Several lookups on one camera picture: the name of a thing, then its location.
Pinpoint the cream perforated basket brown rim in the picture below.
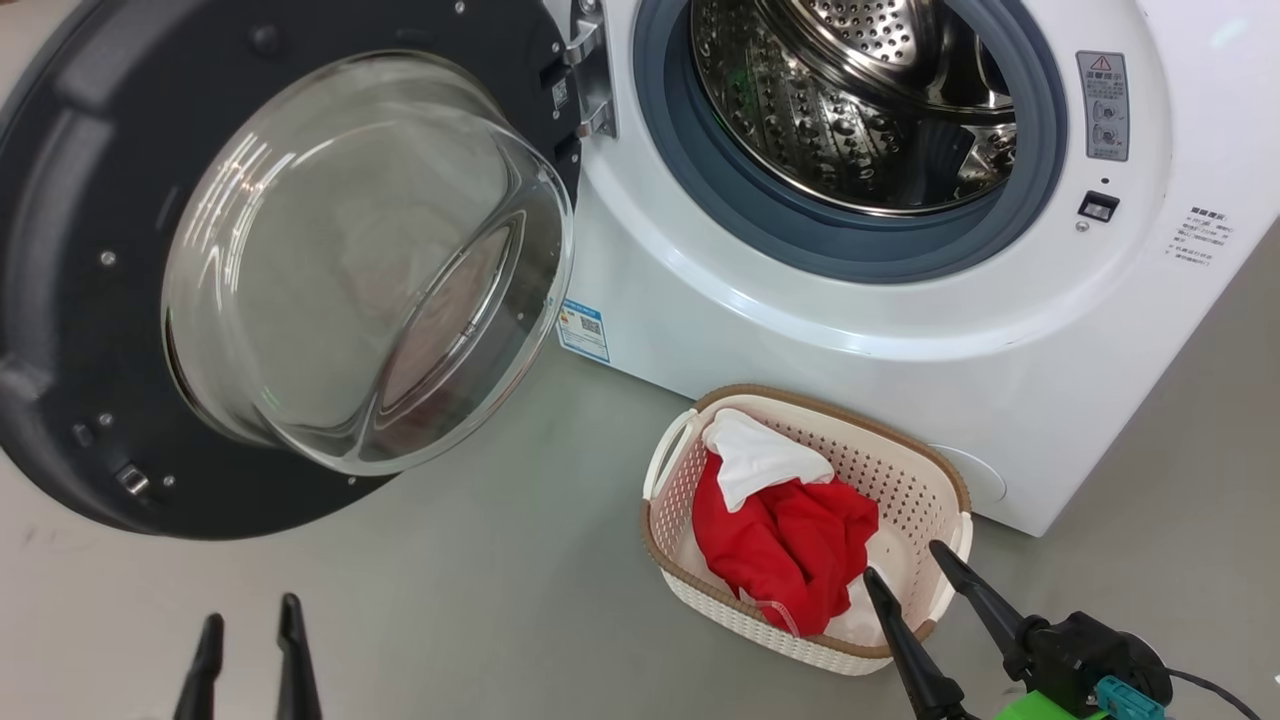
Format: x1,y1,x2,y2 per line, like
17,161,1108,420
641,384,973,677

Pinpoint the stainless steel washing machine drum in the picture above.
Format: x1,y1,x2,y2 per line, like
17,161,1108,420
690,0,1018,216

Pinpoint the grey warning sticker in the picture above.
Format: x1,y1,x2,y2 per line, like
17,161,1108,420
1076,51,1131,162

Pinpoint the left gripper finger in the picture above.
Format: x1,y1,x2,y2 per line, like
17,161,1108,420
275,593,323,720
173,613,225,720

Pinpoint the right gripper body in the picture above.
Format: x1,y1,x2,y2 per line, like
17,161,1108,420
995,612,1176,720

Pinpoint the blue energy label sticker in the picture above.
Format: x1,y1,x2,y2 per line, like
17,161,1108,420
556,297,611,363

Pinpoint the red and white garment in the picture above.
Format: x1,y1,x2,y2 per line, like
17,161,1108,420
692,408,881,638

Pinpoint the black round glass washer door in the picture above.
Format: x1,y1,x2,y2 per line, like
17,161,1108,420
0,0,584,541

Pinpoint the round white filter cover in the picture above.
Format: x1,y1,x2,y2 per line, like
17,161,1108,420
925,443,1008,506

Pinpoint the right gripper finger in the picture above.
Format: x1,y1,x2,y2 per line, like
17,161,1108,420
929,540,1041,681
863,567,969,720

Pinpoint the metal door hinge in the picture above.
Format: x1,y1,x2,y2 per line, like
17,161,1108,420
565,0,618,139

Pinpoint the white front-load washing machine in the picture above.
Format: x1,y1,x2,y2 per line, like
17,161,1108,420
545,0,1280,538

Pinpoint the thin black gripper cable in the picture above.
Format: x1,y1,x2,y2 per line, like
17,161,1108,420
1165,667,1266,720

